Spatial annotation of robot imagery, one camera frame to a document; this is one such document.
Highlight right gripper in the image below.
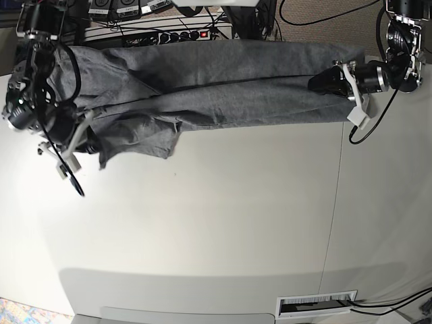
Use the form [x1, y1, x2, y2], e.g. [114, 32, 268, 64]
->
[45, 107, 101, 155]

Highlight white table cable grommet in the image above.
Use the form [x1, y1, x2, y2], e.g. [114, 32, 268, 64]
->
[275, 290, 358, 320]

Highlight black cables at table edge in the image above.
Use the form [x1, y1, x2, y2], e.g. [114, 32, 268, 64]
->
[349, 288, 432, 317]

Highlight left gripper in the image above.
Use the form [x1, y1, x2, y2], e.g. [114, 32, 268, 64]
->
[308, 66, 350, 98]

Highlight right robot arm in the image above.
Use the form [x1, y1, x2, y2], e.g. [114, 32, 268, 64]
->
[2, 1, 102, 155]

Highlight grey T-shirt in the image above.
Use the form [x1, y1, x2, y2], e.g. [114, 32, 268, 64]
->
[9, 39, 365, 170]

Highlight black power strip red switch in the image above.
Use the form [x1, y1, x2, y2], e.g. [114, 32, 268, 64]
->
[125, 29, 213, 48]

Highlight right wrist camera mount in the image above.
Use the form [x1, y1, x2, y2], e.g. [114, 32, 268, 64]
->
[38, 111, 95, 197]

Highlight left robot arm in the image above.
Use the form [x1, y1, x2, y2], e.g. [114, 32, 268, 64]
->
[308, 1, 431, 100]

